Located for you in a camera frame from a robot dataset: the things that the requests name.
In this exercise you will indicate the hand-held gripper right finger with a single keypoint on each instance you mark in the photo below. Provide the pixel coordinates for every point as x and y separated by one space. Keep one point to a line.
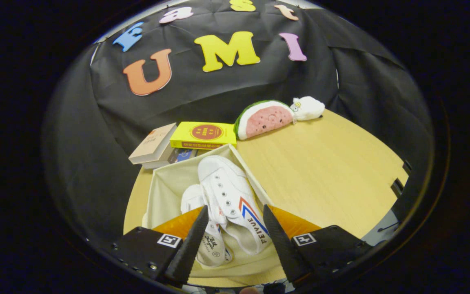
284 249

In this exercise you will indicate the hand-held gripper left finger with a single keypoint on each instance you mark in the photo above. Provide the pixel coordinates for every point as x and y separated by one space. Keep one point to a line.
190 249

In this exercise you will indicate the white canvas shoe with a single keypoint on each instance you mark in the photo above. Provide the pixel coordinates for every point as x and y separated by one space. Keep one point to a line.
192 200
227 188

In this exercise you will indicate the cream fabric storage box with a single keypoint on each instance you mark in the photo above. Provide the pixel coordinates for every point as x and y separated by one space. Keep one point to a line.
165 192

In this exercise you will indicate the grey book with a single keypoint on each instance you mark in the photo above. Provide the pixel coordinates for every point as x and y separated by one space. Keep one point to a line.
157 161

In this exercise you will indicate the blue book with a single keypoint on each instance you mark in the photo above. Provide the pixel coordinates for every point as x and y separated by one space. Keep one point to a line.
185 155

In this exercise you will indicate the beige book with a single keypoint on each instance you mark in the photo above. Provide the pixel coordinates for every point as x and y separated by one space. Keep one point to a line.
153 143

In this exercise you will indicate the yellow book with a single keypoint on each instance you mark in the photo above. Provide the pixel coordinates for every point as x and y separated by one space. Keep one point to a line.
202 132

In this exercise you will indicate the watermelon plush toy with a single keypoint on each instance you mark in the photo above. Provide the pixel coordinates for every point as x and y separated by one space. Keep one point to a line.
265 120

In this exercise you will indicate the white plush toy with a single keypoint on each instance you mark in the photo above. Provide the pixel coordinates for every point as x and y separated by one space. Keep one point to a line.
310 108

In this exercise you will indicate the black table bracket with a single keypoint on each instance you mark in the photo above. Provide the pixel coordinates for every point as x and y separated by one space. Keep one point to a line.
406 166
397 188

